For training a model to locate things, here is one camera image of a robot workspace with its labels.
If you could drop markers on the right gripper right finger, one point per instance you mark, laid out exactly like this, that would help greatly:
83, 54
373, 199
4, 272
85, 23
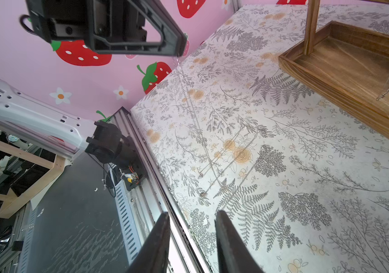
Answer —
233, 256

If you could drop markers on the light wooden frame outside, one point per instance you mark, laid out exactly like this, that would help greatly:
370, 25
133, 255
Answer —
24, 174

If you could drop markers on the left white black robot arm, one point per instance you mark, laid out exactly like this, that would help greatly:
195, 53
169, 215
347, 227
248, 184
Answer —
71, 134

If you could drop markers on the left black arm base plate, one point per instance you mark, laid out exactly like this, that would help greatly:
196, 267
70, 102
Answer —
132, 170

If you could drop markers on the aluminium rail frame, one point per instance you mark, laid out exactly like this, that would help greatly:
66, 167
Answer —
139, 208

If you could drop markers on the wooden jewelry display stand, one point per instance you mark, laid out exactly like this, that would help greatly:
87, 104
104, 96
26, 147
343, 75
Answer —
346, 64

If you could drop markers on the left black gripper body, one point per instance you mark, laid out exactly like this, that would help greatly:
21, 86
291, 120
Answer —
59, 20

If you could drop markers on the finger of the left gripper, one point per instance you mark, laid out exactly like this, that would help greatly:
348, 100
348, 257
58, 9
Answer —
133, 28

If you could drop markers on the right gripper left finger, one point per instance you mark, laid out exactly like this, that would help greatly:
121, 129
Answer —
153, 256

